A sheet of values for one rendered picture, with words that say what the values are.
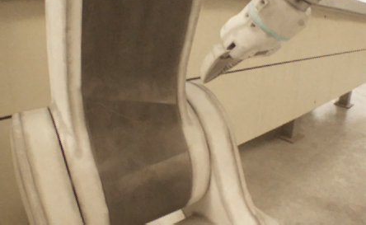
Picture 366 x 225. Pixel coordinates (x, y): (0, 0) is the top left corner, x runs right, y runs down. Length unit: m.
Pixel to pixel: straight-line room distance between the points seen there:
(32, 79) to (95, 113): 0.35
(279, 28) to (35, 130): 0.31
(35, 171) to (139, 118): 0.10
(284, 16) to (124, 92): 0.22
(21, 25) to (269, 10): 0.43
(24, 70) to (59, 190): 0.37
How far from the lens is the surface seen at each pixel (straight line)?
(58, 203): 0.23
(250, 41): 0.38
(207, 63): 0.46
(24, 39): 0.56
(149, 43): 0.22
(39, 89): 0.57
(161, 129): 0.25
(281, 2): 0.35
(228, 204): 0.30
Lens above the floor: 0.72
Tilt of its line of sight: 20 degrees down
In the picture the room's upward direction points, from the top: straight up
